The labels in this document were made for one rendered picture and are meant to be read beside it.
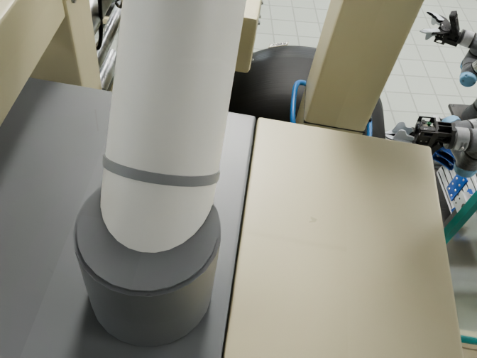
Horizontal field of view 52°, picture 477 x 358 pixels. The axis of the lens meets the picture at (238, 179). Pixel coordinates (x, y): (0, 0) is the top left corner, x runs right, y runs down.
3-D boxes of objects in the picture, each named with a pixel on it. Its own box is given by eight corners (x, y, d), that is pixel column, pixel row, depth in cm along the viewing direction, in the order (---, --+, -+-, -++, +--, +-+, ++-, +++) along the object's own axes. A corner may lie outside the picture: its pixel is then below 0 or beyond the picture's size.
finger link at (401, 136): (387, 123, 157) (416, 127, 156) (382, 136, 161) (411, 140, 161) (387, 131, 155) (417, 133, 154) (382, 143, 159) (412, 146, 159)
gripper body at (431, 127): (417, 114, 157) (455, 118, 156) (409, 133, 164) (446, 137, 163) (419, 131, 152) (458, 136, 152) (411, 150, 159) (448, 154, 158)
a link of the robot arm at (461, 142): (458, 138, 163) (463, 157, 158) (444, 137, 163) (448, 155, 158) (467, 123, 157) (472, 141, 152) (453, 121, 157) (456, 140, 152)
